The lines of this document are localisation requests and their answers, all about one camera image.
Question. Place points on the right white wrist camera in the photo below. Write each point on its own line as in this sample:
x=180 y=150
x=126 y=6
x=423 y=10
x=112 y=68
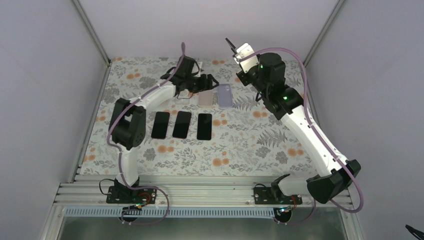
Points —
x=245 y=57

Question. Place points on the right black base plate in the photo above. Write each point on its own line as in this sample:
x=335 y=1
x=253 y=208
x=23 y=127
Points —
x=264 y=195

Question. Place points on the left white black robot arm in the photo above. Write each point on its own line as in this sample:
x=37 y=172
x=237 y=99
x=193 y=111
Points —
x=127 y=128

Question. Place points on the aluminium corner post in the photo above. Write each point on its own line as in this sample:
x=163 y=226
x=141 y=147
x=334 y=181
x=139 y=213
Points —
x=91 y=31
x=328 y=23

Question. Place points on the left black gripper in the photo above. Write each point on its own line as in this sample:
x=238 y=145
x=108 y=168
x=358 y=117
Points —
x=206 y=86

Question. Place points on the black object bottom corner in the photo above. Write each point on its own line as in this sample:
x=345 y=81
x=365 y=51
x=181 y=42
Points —
x=415 y=232

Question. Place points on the floral table mat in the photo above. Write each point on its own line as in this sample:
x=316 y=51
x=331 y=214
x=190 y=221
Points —
x=246 y=140

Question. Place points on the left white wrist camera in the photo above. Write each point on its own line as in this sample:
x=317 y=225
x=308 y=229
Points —
x=199 y=66

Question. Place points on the slotted grey cable duct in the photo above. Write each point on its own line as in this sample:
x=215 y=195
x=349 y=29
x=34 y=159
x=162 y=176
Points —
x=172 y=212

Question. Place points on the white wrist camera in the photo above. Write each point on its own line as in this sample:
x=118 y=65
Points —
x=199 y=66
x=245 y=57

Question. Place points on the aluminium rail frame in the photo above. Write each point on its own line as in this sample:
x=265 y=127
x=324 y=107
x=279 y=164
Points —
x=310 y=220

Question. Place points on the left aluminium corner post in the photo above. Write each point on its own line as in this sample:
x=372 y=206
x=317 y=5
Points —
x=91 y=31

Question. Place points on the right aluminium corner post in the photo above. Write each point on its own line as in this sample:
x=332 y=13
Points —
x=328 y=23

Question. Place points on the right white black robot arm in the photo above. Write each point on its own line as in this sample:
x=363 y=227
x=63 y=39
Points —
x=266 y=73

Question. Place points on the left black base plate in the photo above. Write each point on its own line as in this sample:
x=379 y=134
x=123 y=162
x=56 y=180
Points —
x=133 y=197

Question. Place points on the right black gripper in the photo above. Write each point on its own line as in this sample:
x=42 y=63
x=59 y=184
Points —
x=242 y=78

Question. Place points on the lilac phone case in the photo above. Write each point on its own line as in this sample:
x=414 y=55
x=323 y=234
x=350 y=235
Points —
x=225 y=97

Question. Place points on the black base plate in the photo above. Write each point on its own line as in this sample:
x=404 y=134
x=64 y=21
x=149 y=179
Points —
x=264 y=195
x=133 y=197

